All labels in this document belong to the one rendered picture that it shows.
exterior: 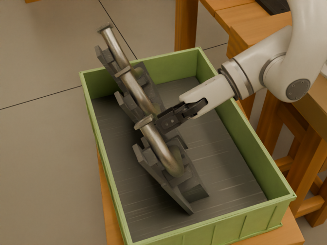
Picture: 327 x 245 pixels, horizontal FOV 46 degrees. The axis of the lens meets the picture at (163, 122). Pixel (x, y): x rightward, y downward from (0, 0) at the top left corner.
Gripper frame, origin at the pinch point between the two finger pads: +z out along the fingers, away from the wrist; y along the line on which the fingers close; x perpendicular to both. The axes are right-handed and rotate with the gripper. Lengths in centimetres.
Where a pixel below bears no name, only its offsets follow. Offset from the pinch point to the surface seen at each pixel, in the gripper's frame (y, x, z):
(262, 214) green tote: -12.0, 33.1, -8.2
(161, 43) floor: -216, -28, -11
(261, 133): -81, 34, -26
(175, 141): -23.2, 8.7, 1.8
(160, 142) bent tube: 1.0, 3.2, 2.5
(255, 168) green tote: -27.5, 27.6, -13.2
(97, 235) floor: -99, 42, 64
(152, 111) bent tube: -12.5, -2.3, 2.0
